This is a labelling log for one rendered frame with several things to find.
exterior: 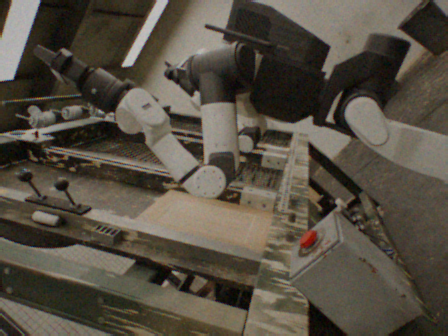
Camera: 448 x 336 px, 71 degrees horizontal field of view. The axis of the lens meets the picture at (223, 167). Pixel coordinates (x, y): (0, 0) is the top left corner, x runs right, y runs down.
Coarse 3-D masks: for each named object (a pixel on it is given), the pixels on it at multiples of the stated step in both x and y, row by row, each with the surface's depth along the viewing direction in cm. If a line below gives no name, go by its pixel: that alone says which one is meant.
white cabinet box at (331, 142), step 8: (272, 120) 497; (304, 120) 481; (328, 120) 490; (280, 128) 497; (288, 128) 493; (296, 128) 489; (304, 128) 485; (312, 128) 481; (320, 128) 478; (328, 128) 474; (312, 136) 486; (320, 136) 482; (328, 136) 478; (336, 136) 474; (344, 136) 471; (320, 144) 486; (328, 144) 482; (336, 144) 478; (344, 144) 475; (328, 152) 486; (336, 152) 483
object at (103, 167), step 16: (32, 112) 133; (32, 144) 135; (48, 144) 137; (32, 160) 137; (48, 160) 135; (64, 160) 133; (80, 160) 131; (96, 160) 129; (112, 160) 131; (96, 176) 131; (112, 176) 129; (128, 176) 127; (144, 176) 125; (160, 176) 123; (224, 192) 118; (240, 192) 117; (256, 192) 117; (272, 192) 119; (256, 208) 117; (272, 208) 115
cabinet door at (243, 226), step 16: (176, 192) 122; (160, 208) 107; (176, 208) 109; (192, 208) 111; (208, 208) 112; (224, 208) 114; (240, 208) 115; (160, 224) 97; (176, 224) 99; (192, 224) 100; (208, 224) 101; (224, 224) 103; (240, 224) 104; (256, 224) 105; (224, 240) 93; (240, 240) 95; (256, 240) 95
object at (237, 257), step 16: (16, 192) 101; (16, 208) 97; (32, 208) 96; (48, 208) 94; (80, 224) 93; (96, 224) 91; (112, 224) 90; (128, 224) 91; (144, 224) 92; (128, 240) 90; (144, 240) 89; (160, 240) 87; (176, 240) 86; (192, 240) 87; (208, 240) 88; (192, 256) 86; (208, 256) 85; (224, 256) 83; (240, 256) 82; (256, 256) 83; (256, 272) 82
